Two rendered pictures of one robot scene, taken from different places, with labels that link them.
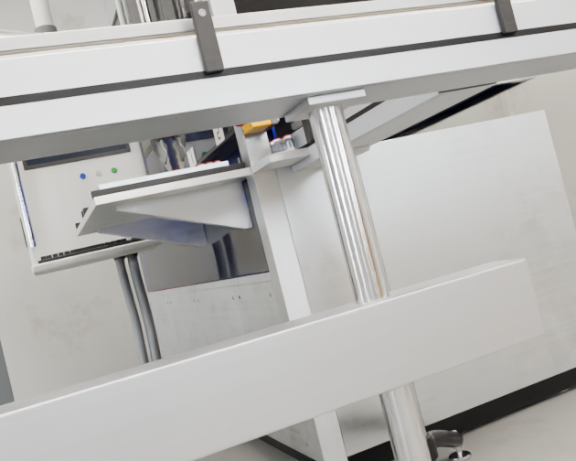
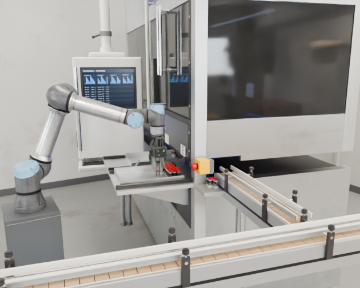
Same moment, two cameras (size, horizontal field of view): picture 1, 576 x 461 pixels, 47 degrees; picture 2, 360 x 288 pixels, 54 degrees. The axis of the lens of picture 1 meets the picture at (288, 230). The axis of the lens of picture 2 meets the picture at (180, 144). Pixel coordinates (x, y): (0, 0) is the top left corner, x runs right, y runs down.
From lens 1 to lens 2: 0.84 m
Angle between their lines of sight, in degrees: 15
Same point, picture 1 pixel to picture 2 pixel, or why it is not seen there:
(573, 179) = not seen: outside the picture
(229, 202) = (180, 192)
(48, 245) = (88, 149)
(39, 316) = (74, 137)
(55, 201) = (95, 128)
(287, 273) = (199, 235)
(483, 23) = (316, 254)
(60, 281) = not seen: hidden behind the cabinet
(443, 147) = (292, 183)
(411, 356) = not seen: outside the picture
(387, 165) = not seen: hidden behind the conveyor
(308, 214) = (216, 210)
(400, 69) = (270, 278)
